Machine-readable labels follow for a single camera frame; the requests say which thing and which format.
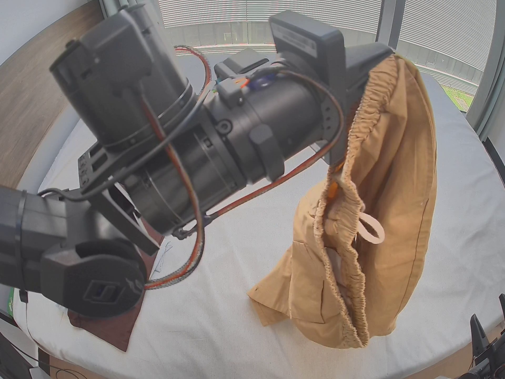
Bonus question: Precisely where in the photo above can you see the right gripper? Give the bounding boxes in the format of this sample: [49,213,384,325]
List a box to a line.
[469,292,505,379]

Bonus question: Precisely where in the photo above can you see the tan shorts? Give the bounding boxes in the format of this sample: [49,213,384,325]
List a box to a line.
[248,54,439,348]

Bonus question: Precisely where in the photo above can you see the white crumpled cloth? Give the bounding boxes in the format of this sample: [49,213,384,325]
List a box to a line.
[152,240,173,272]

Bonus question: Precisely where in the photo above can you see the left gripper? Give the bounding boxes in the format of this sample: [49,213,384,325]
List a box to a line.
[199,43,396,185]

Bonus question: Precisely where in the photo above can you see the bed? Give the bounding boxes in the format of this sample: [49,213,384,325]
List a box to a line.
[0,0,505,379]

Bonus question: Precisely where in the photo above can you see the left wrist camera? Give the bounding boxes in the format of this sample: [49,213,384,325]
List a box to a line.
[214,10,345,106]

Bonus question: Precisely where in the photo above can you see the brown garment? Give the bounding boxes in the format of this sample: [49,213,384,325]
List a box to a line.
[67,184,164,352]

